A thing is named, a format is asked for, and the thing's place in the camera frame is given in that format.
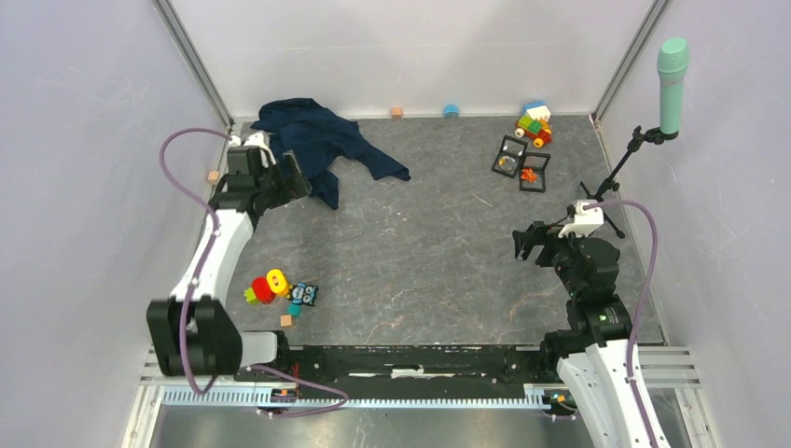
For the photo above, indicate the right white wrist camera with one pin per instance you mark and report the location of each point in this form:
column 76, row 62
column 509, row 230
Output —
column 586, row 217

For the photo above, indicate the right black display frame box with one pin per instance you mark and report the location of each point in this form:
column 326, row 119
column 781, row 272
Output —
column 539, row 163

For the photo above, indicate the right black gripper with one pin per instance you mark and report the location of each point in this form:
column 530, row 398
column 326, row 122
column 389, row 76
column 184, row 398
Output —
column 523, row 240

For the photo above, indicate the colourful toy block car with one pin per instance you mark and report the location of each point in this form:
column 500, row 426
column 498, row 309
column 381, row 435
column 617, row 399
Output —
column 534, row 124

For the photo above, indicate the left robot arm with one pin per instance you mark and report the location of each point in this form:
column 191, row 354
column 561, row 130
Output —
column 191, row 330

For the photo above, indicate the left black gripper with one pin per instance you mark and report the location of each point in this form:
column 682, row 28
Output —
column 295, row 188

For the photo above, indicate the round gold brooch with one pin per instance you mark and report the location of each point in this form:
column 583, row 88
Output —
column 506, row 163

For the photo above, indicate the aluminium frame rail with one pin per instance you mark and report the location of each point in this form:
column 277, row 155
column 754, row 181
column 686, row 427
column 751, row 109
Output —
column 663, row 368

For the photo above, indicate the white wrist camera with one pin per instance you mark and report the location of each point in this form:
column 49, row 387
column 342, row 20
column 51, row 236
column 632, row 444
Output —
column 258, row 140
column 586, row 217

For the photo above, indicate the orange flower brooch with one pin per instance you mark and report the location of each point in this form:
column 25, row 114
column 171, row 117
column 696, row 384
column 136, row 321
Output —
column 528, row 175

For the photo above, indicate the blue cup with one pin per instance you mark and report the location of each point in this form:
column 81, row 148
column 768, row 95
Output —
column 450, row 111

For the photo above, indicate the black display frame box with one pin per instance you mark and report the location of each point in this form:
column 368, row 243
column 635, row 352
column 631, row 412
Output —
column 511, row 147
column 539, row 163

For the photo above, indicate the left black display frame box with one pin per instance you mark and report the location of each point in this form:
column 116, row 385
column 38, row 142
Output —
column 511, row 147

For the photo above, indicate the red yellow ring stacker toy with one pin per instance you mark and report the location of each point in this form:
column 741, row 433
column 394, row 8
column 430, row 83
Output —
column 265, row 289

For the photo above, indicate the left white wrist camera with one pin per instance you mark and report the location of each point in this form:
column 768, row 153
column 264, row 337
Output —
column 258, row 140

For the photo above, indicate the blue owl toy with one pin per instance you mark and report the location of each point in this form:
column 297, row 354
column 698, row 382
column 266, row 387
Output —
column 302, row 294

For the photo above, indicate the black microphone tripod stand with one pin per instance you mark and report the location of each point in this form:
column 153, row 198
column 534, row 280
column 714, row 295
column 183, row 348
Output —
column 653, row 136

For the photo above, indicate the mint green microphone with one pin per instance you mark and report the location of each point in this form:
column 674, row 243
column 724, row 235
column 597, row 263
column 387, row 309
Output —
column 672, row 64

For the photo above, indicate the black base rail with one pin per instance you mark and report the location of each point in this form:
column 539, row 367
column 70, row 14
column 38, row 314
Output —
column 419, row 372

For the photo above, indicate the navy blue t-shirt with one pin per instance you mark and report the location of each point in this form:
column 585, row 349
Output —
column 318, row 136

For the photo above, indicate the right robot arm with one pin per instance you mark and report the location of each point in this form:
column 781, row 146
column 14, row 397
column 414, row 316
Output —
column 596, row 357

